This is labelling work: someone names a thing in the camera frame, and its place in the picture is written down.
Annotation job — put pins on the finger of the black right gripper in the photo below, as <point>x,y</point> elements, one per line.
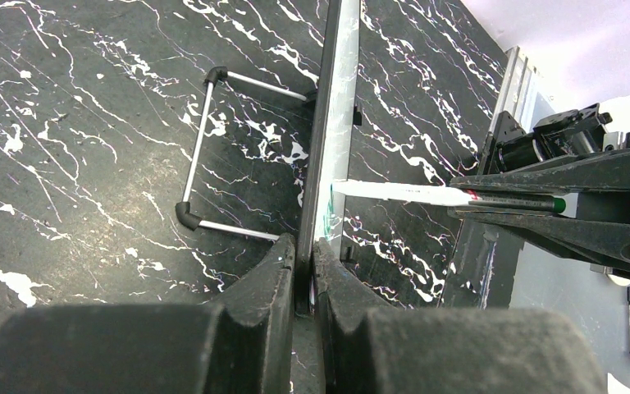
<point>600,172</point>
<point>604,243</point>

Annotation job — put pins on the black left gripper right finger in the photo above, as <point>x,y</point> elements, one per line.
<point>370,346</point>

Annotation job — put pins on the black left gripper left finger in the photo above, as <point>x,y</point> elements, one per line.
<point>238,342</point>

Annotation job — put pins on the white whiteboard black frame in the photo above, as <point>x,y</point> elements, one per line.
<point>336,114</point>

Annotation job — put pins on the white marker pen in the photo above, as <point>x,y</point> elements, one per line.
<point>448,196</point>

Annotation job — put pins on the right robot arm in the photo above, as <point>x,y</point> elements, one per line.
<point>575,132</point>

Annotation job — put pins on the aluminium frame rail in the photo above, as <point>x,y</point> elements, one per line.
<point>518,91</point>

